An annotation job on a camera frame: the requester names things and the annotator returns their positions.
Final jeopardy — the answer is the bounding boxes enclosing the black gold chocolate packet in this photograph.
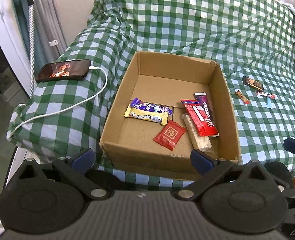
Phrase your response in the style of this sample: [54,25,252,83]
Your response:
[242,76,264,92]

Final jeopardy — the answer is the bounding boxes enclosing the red black small bar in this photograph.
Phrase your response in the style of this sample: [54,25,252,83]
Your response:
[256,91,275,99]

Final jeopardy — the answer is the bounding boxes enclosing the clear pack of yellow puffs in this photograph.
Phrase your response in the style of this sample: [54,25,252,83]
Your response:
[181,113,218,159]

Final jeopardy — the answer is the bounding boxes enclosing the blue stick packet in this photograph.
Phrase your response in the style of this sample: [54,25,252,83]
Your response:
[266,98,272,109]

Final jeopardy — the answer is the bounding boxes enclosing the green white checkered cloth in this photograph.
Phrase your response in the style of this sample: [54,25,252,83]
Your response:
[6,0,295,176]

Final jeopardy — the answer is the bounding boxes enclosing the long red snack pack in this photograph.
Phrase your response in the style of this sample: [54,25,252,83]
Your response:
[181,100,219,137]

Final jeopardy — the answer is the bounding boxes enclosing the white charging cable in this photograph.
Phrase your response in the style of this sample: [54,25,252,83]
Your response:
[6,65,108,142]

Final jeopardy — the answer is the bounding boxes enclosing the brown cardboard box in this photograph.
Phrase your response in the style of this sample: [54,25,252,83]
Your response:
[99,51,241,180]

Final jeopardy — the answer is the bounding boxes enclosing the purple chocolate bar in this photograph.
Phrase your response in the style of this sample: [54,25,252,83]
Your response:
[130,98,173,115]

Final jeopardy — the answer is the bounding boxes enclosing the black smartphone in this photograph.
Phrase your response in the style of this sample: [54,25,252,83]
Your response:
[35,60,91,83]

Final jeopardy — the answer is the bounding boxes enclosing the grey curtain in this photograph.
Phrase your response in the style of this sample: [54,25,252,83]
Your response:
[12,0,67,70]

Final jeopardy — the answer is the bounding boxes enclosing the brown orange small bar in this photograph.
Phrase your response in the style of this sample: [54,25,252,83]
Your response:
[235,90,250,105]

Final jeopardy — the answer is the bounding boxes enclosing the purple silver snack tube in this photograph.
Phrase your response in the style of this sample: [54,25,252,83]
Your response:
[193,92,214,127]

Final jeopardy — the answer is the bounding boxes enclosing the yellow chocolate bar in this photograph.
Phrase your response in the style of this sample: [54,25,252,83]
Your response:
[124,105,169,126]

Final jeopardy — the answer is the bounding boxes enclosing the small red sachet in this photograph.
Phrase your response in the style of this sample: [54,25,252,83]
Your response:
[153,120,186,151]

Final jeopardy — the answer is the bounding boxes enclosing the white window frame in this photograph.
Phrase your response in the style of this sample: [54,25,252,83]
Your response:
[0,0,30,94]

